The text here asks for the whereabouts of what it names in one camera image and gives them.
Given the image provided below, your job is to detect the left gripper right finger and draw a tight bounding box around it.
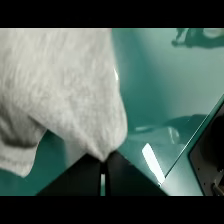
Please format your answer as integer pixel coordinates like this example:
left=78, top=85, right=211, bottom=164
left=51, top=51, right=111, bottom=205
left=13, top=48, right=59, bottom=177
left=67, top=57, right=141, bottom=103
left=105, top=150, right=168, bottom=197

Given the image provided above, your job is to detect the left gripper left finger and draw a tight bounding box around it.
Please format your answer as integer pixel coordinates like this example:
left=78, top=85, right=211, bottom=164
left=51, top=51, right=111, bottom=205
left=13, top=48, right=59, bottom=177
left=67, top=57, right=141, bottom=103
left=35, top=151, right=103, bottom=197

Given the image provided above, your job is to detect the white grey T-shirt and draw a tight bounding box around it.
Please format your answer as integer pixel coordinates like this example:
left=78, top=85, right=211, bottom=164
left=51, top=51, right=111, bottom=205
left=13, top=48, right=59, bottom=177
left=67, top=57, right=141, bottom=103
left=0, top=28, right=130, bottom=178

